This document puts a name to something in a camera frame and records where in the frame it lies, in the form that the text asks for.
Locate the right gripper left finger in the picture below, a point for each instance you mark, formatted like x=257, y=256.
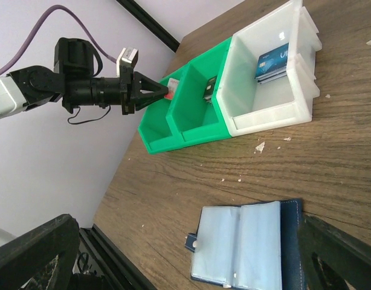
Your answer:
x=49, y=251

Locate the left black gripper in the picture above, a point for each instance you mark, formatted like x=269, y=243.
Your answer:
x=138, y=91

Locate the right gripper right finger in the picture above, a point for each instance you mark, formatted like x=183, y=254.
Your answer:
x=331, y=258

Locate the red card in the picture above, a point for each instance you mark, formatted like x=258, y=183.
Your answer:
x=172, y=87

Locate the green bin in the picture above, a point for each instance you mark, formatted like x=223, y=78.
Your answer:
x=196, y=121

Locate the blue card holder wallet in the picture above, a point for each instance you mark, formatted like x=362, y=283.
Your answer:
x=252, y=246

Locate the white translucent bin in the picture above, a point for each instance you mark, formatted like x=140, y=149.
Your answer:
x=248, y=106

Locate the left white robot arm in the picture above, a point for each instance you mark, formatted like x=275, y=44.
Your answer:
x=75, y=83

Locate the black card stack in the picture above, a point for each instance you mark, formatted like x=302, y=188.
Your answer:
x=209, y=89

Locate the blue card stack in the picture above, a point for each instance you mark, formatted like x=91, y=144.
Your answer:
x=272, y=65

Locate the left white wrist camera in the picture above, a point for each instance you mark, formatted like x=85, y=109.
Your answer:
x=128, y=57

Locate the left black frame post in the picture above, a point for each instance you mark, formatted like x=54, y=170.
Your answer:
x=142, y=16

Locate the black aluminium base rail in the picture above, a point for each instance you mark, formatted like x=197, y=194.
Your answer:
x=101, y=265

